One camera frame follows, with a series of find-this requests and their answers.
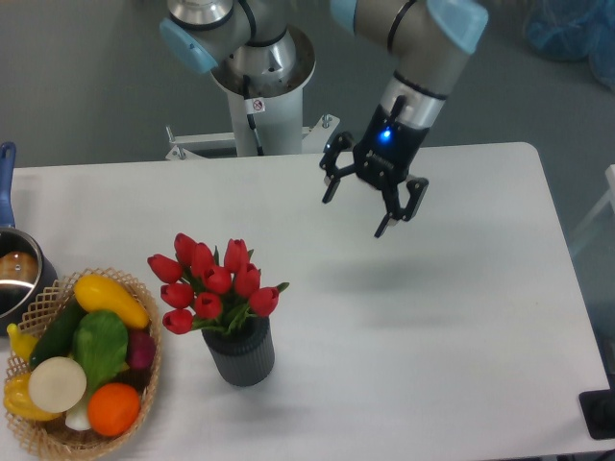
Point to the yellow bell pepper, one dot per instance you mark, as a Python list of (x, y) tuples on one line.
[(17, 400)]

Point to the yellow squash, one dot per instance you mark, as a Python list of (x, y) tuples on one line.
[(95, 293)]

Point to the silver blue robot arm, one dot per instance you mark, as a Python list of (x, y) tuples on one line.
[(262, 61)]

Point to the white round onion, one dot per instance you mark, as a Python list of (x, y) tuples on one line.
[(57, 384)]

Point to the orange fruit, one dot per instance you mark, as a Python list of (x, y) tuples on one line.
[(113, 408)]

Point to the blue plastic bag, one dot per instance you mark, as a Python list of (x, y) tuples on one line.
[(574, 31)]

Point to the green cucumber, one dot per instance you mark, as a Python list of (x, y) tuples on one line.
[(57, 339)]

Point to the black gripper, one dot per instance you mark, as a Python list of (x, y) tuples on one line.
[(389, 153)]

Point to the blue handled saucepan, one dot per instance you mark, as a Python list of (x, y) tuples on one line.
[(25, 270)]

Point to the dark grey ribbed vase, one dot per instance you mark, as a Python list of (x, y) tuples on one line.
[(244, 359)]

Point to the green lettuce leaf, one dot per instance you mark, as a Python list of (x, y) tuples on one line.
[(100, 344)]

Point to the black device at table edge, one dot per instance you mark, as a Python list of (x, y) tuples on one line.
[(598, 412)]

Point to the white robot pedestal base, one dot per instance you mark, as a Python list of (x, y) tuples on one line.
[(261, 127)]

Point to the red tulip bouquet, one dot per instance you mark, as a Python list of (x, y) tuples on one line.
[(212, 291)]

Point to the white frame at right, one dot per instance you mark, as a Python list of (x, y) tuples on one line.
[(596, 218)]

